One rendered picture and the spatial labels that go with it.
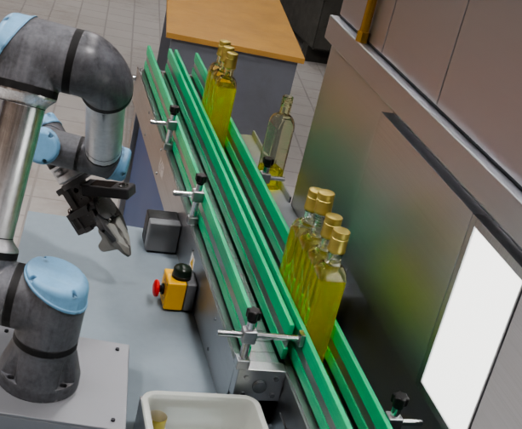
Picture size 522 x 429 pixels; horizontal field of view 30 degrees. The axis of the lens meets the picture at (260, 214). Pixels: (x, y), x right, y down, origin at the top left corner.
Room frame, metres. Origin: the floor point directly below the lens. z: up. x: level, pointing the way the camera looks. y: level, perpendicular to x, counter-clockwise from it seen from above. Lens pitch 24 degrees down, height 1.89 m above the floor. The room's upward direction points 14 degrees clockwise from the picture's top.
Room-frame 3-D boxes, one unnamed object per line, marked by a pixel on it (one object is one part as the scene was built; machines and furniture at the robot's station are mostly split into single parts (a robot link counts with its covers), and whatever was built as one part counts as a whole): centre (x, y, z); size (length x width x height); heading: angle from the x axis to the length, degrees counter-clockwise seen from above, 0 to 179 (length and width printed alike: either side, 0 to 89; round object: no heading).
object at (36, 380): (1.48, 0.33, 0.85); 0.15 x 0.15 x 0.10
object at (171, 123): (2.56, 0.32, 0.94); 0.07 x 0.04 x 0.13; 108
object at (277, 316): (2.45, 0.17, 0.92); 1.75 x 0.01 x 0.08; 18
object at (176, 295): (1.95, 0.14, 0.79); 0.07 x 0.07 x 0.07; 18
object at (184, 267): (1.95, 0.14, 0.84); 0.04 x 0.04 x 0.03
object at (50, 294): (1.48, 0.33, 0.97); 0.13 x 0.12 x 0.14; 94
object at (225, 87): (2.69, 0.18, 1.02); 0.06 x 0.06 x 0.28; 18
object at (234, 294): (2.42, 0.24, 0.92); 1.75 x 0.01 x 0.08; 18
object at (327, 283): (1.66, -0.15, 0.99); 0.06 x 0.06 x 0.21; 17
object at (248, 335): (1.57, -0.05, 0.95); 0.17 x 0.03 x 0.12; 108
